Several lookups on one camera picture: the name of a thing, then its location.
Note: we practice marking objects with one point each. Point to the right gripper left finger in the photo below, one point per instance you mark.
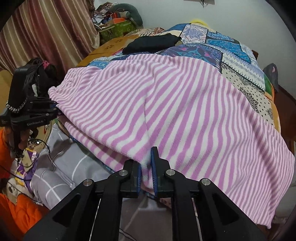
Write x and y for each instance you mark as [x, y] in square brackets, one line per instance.
[92, 210]

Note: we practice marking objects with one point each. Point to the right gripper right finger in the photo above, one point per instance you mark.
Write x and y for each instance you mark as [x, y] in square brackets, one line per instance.
[199, 209]

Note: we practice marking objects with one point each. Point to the pink striped fleece pants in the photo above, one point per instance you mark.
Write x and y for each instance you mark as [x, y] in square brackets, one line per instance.
[200, 123]

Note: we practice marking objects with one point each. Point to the person's left hand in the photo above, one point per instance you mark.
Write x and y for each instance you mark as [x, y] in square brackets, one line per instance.
[23, 138]

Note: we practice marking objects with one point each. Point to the orange sleeve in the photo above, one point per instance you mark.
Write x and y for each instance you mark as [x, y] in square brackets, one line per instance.
[19, 212]

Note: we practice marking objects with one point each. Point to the striped brown curtain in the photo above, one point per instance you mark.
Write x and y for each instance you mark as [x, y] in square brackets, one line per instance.
[60, 32]

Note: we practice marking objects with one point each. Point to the bamboo lap desk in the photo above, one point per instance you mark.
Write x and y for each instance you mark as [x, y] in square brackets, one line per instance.
[108, 49]

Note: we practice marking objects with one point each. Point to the green patterned storage box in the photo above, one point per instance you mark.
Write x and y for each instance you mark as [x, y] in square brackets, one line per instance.
[116, 30]

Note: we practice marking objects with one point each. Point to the folded black garment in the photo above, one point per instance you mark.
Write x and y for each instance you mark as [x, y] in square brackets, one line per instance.
[151, 44]

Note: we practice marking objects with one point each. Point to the colourful fleece under-blanket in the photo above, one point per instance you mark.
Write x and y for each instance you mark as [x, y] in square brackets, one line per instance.
[270, 94]

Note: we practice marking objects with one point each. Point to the orange striped blanket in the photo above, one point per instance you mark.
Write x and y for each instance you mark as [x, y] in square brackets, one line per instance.
[146, 32]

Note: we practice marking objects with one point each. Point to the grey-green neck pillow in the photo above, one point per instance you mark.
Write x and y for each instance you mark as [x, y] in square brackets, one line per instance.
[127, 11]

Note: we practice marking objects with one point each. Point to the grey backpack on floor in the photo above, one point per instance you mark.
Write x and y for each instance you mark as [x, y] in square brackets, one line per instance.
[271, 72]

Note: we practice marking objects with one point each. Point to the blue patchwork bed quilt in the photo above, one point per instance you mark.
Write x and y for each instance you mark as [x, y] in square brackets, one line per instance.
[235, 61]

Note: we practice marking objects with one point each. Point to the yellow curved bed headboard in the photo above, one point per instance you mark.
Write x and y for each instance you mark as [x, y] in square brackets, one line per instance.
[198, 22]

